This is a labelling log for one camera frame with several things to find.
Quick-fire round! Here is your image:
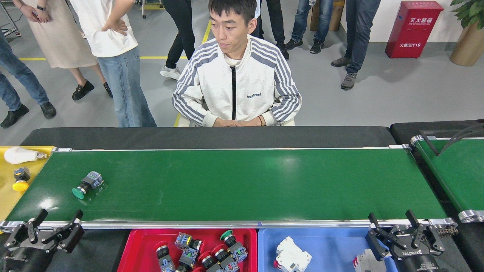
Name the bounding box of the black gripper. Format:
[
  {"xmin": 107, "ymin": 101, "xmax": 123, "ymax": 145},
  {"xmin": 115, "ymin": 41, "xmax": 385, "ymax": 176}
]
[
  {"xmin": 0, "ymin": 209, "xmax": 86, "ymax": 272},
  {"xmin": 365, "ymin": 209, "xmax": 446, "ymax": 272}
]

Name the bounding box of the white circuit breaker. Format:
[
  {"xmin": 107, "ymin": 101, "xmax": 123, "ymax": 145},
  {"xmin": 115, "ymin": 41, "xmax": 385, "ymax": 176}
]
[
  {"xmin": 274, "ymin": 236, "xmax": 313, "ymax": 272},
  {"xmin": 354, "ymin": 249, "xmax": 387, "ymax": 272}
]

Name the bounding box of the yellow push button switch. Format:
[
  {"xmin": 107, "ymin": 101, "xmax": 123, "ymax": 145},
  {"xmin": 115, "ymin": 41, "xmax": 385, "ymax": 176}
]
[{"xmin": 12, "ymin": 167, "xmax": 31, "ymax": 192}]

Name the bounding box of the yellow plastic tray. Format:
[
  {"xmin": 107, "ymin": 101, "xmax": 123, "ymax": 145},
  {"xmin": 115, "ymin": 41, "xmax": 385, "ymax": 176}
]
[{"xmin": 0, "ymin": 145, "xmax": 56, "ymax": 223}]

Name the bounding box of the blue plastic tray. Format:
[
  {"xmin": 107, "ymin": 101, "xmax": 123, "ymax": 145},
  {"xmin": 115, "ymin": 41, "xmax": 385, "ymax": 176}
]
[{"xmin": 257, "ymin": 227, "xmax": 399, "ymax": 272}]

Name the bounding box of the short green conveyor belt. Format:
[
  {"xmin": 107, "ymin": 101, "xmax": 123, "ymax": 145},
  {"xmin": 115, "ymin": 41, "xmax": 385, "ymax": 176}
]
[{"xmin": 410, "ymin": 135, "xmax": 484, "ymax": 223}]

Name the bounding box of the red plastic tray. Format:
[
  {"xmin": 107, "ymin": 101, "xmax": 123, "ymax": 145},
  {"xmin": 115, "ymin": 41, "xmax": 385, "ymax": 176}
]
[{"xmin": 116, "ymin": 228, "xmax": 258, "ymax": 272}]

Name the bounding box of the long green conveyor belt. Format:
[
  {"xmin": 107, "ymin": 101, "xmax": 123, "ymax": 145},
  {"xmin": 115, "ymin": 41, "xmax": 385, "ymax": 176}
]
[{"xmin": 0, "ymin": 145, "xmax": 459, "ymax": 232}]

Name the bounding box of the white light bulb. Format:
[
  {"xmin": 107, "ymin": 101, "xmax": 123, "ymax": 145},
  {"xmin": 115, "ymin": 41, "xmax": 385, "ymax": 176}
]
[{"xmin": 4, "ymin": 147, "xmax": 47, "ymax": 165}]

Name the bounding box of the standing person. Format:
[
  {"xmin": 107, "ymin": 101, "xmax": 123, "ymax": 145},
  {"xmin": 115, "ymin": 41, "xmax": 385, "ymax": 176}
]
[
  {"xmin": 160, "ymin": 0, "xmax": 196, "ymax": 80},
  {"xmin": 284, "ymin": 0, "xmax": 333, "ymax": 54},
  {"xmin": 69, "ymin": 0, "xmax": 157, "ymax": 128},
  {"xmin": 12, "ymin": 0, "xmax": 114, "ymax": 101},
  {"xmin": 331, "ymin": 0, "xmax": 382, "ymax": 90},
  {"xmin": 0, "ymin": 30, "xmax": 57, "ymax": 129},
  {"xmin": 250, "ymin": 0, "xmax": 290, "ymax": 61}
]

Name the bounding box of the metal rack on casters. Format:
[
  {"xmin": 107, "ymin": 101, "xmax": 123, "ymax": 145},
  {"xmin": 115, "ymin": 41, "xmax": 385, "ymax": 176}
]
[{"xmin": 0, "ymin": 3, "xmax": 22, "ymax": 37}]

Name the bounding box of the potted plant in tan pot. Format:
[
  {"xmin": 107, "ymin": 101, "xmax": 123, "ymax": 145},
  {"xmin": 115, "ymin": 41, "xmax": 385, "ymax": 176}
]
[{"xmin": 449, "ymin": 0, "xmax": 484, "ymax": 67}]

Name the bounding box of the red fire extinguisher box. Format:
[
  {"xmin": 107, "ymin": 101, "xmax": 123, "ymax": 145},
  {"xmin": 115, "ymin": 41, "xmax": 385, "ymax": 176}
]
[{"xmin": 385, "ymin": 1, "xmax": 444, "ymax": 59}]

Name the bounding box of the seated person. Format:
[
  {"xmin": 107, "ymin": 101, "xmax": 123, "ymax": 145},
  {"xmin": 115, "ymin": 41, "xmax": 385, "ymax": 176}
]
[{"xmin": 172, "ymin": 0, "xmax": 302, "ymax": 127}]

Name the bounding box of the brown cardboard box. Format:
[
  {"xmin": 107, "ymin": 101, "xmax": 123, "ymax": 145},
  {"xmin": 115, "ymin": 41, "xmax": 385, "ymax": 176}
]
[{"xmin": 309, "ymin": 0, "xmax": 345, "ymax": 32}]

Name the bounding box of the white stand on wheels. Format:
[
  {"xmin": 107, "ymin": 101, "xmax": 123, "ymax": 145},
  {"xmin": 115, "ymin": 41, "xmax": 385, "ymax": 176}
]
[{"xmin": 142, "ymin": 0, "xmax": 164, "ymax": 19}]

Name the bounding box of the conveyor drive chain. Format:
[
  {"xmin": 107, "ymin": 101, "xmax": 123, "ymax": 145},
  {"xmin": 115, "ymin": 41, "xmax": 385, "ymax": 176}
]
[{"xmin": 435, "ymin": 225, "xmax": 459, "ymax": 236}]

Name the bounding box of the black angled bracket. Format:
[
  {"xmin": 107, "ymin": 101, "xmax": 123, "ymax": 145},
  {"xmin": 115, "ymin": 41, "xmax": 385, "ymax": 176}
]
[{"xmin": 418, "ymin": 130, "xmax": 442, "ymax": 156}]

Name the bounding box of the black cable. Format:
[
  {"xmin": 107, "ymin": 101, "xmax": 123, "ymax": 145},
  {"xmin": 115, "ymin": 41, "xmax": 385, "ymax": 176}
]
[{"xmin": 438, "ymin": 123, "xmax": 484, "ymax": 156}]

